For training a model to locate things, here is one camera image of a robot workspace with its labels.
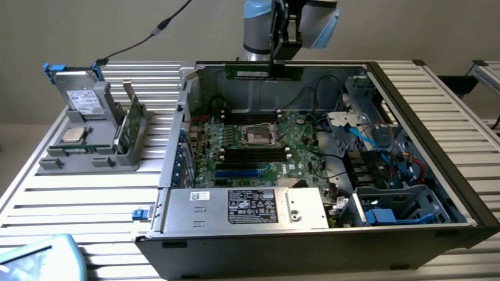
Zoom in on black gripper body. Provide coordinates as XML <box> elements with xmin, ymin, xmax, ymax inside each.
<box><xmin>269</xmin><ymin>0</ymin><xmax>305</xmax><ymax>61</ymax></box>

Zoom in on green RAM stick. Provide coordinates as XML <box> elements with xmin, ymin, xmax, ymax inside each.
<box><xmin>61</xmin><ymin>144</ymin><xmax>98</xmax><ymax>155</ymax></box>
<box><xmin>225</xmin><ymin>64</ymin><xmax>303</xmax><ymax>81</ymax></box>

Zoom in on grey metal disk bay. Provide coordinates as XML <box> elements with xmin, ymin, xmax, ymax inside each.
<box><xmin>325</xmin><ymin>74</ymin><xmax>399</xmax><ymax>153</ymax></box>

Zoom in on metal CPU socket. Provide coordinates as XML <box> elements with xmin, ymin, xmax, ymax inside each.
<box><xmin>231</xmin><ymin>124</ymin><xmax>283</xmax><ymax>148</ymax></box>

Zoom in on green motherboard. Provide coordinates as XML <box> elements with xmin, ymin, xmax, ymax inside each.
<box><xmin>186</xmin><ymin>110</ymin><xmax>341</xmax><ymax>229</ymax></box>

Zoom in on black expansion slot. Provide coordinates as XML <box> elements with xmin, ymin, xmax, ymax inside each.
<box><xmin>214</xmin><ymin>163</ymin><xmax>259</xmax><ymax>171</ymax></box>

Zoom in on blue expansion slot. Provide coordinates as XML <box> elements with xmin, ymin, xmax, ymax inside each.
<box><xmin>214</xmin><ymin>170</ymin><xmax>261</xmax><ymax>178</ymax></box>

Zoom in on green graphics card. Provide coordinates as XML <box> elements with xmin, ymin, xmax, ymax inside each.
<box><xmin>111</xmin><ymin>80</ymin><xmax>142</xmax><ymax>155</ymax></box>

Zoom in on grey parts rack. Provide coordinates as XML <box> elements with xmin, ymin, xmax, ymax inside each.
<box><xmin>37</xmin><ymin>81</ymin><xmax>153</xmax><ymax>176</ymax></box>

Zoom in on metal slat side table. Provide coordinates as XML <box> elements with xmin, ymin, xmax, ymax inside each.
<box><xmin>465</xmin><ymin>59</ymin><xmax>500</xmax><ymax>89</ymax></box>

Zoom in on silver power supply unit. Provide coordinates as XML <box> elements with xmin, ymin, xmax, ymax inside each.
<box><xmin>158</xmin><ymin>187</ymin><xmax>329</xmax><ymax>232</ymax></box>

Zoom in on hard disk blue carrier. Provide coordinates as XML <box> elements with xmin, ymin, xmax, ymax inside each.
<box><xmin>41</xmin><ymin>62</ymin><xmax>109</xmax><ymax>116</ymax></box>

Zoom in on silver CPU chip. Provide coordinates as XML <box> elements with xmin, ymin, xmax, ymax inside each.
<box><xmin>61</xmin><ymin>126</ymin><xmax>86</xmax><ymax>143</ymax></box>

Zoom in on grey disk bay blue rails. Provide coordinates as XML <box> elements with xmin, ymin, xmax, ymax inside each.
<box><xmin>342</xmin><ymin>184</ymin><xmax>454</xmax><ymax>228</ymax></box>

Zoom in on blue case latch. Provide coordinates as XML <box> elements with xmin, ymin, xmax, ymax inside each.
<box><xmin>131</xmin><ymin>206</ymin><xmax>151</xmax><ymax>221</ymax></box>

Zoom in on black open PC case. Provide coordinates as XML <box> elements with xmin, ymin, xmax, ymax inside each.
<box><xmin>134</xmin><ymin>60</ymin><xmax>500</xmax><ymax>281</ymax></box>

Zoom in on teal rounded cap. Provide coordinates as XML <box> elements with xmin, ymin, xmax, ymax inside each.
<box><xmin>0</xmin><ymin>233</ymin><xmax>87</xmax><ymax>281</ymax></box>

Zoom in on thin black wire loop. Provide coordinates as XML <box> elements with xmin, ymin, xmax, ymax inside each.
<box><xmin>287</xmin><ymin>75</ymin><xmax>349</xmax><ymax>115</ymax></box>

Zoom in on blue flat wire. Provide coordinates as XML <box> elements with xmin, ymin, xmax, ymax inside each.
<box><xmin>342</xmin><ymin>124</ymin><xmax>411</xmax><ymax>189</ymax></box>

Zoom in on black cable with connector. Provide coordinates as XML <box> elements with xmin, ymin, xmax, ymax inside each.
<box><xmin>93</xmin><ymin>0</ymin><xmax>193</xmax><ymax>67</ymax></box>

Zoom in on red wire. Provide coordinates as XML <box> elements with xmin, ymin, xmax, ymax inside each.
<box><xmin>405</xmin><ymin>154</ymin><xmax>427</xmax><ymax>177</ymax></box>

